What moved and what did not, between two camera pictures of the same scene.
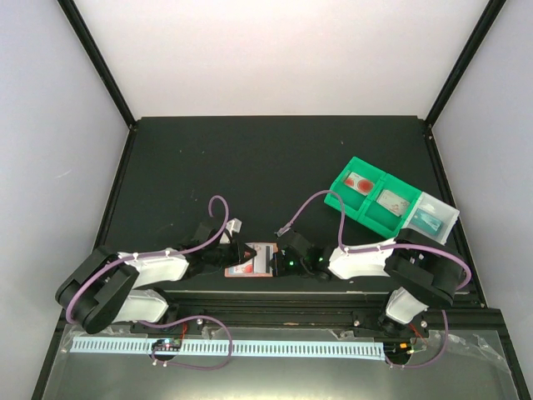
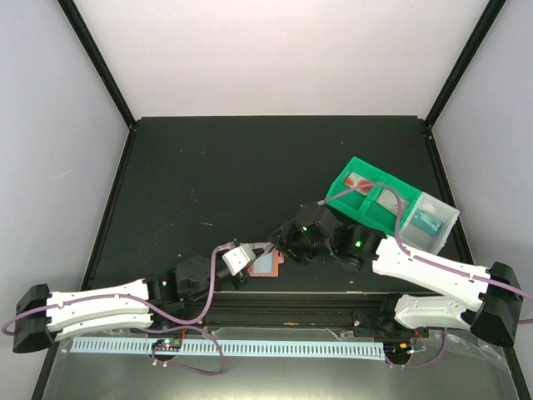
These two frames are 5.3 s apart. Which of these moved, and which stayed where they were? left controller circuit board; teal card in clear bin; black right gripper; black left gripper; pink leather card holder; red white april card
Moved: black left gripper; black right gripper
Stayed: left controller circuit board; red white april card; pink leather card holder; teal card in clear bin
